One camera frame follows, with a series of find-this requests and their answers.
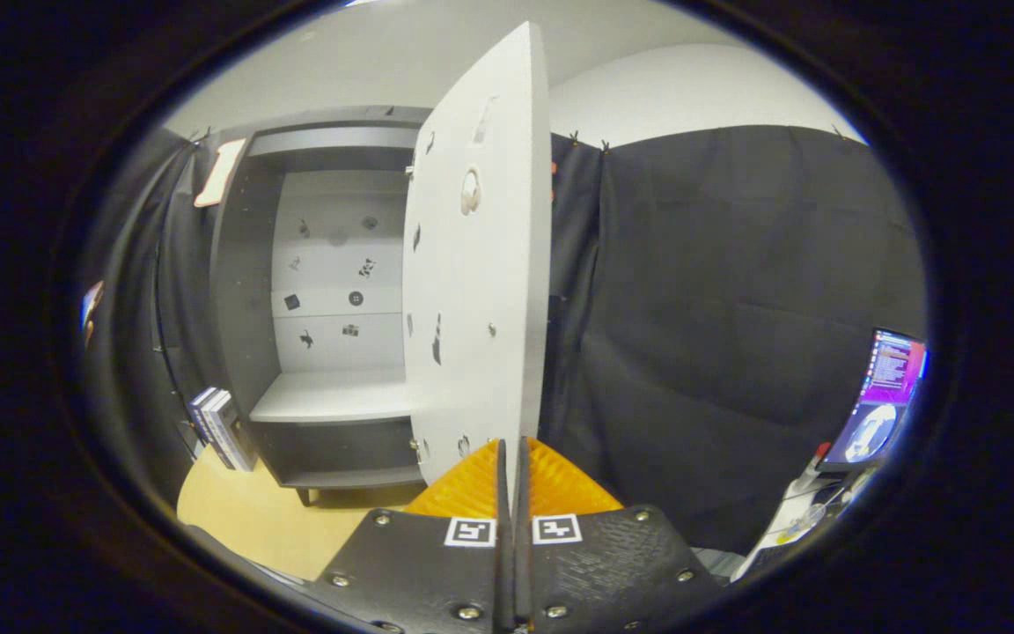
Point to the cluttered white side desk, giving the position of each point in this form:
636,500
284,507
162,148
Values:
789,519

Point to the black backdrop cloth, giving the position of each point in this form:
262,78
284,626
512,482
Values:
736,291

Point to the dark grey cabinet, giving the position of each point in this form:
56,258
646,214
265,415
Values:
243,308

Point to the computer monitor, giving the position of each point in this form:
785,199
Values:
881,396

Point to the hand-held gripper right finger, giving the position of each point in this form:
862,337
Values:
604,572

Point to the metal door hinge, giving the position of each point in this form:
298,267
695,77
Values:
410,163
420,450

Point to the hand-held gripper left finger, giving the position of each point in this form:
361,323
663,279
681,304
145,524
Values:
419,572

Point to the small white red box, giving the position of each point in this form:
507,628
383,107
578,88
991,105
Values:
91,306

